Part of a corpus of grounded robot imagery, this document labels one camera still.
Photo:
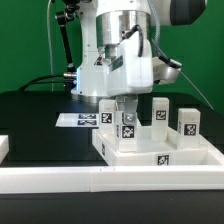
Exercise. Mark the white square table top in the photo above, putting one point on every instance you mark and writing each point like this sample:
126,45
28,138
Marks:
147,152

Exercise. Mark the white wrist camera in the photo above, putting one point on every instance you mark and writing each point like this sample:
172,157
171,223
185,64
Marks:
165,73

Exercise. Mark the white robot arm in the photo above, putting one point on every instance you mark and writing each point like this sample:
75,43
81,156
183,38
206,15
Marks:
106,23

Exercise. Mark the white U-shaped fence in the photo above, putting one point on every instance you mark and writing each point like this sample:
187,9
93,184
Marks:
99,179

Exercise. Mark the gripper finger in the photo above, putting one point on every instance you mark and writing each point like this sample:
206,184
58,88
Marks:
130,103

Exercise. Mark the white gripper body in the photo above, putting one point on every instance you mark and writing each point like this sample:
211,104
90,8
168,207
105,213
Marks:
129,73

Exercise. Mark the white marker base plate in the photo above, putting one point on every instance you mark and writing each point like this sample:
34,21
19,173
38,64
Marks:
78,120

